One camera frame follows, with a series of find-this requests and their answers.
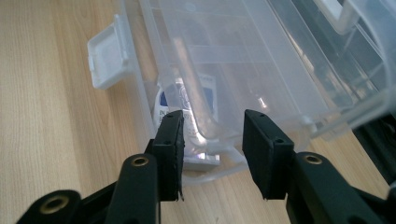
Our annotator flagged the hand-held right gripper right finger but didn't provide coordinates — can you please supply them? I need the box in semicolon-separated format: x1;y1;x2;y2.
241;108;387;224

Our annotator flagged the clear plastic storage box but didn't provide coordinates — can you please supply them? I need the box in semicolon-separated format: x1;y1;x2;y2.
86;0;396;188

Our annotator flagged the white and blue packet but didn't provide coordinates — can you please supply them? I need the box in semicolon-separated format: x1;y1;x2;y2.
151;72;221;173

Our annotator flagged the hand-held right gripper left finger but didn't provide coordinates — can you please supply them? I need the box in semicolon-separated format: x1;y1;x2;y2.
104;109;186;224

